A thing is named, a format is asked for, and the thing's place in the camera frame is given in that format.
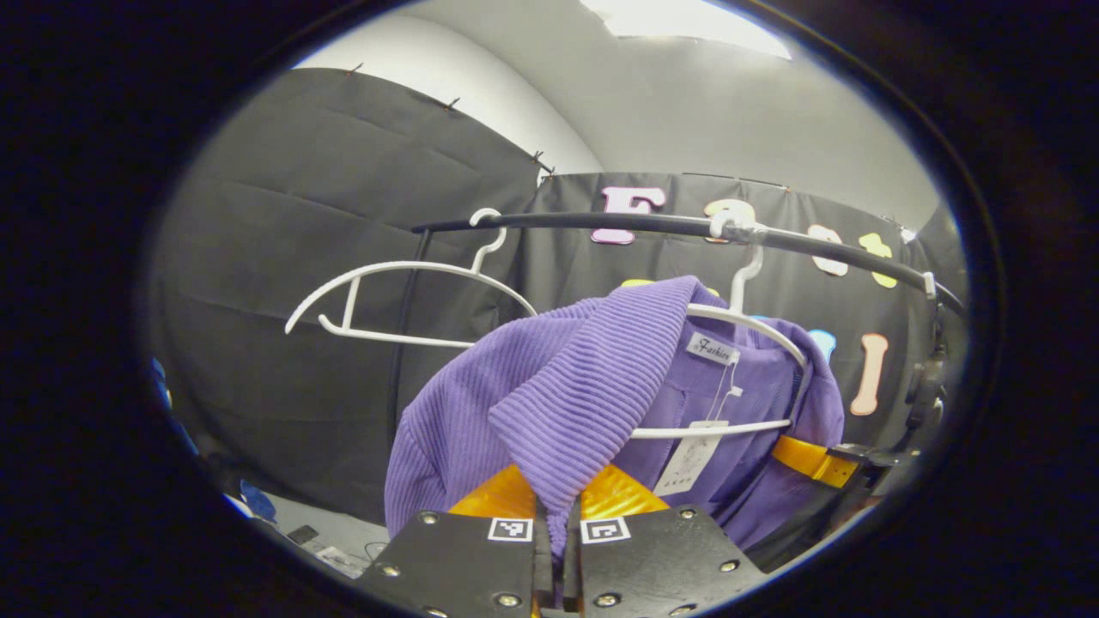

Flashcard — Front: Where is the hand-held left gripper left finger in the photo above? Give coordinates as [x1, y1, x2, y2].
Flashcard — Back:
[356, 463, 555, 618]

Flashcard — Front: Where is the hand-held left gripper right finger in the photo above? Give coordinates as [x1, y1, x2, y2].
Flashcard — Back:
[562, 463, 769, 618]

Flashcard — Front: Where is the purple ribbed jacket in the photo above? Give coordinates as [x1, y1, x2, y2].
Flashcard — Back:
[384, 275, 847, 559]

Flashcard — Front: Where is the white clothes hanger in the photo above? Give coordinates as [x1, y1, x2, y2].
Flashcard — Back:
[285, 208, 537, 348]
[631, 210, 812, 440]

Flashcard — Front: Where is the black clothes rack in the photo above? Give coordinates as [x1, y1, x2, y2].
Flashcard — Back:
[386, 211, 967, 451]

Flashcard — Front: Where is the blue cloth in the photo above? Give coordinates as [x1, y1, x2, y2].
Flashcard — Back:
[239, 481, 278, 523]

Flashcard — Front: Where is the black backdrop cloth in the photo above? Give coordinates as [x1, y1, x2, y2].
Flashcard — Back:
[146, 69, 967, 524]

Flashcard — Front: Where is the large ceiling light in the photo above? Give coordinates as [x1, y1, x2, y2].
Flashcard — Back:
[580, 0, 791, 61]

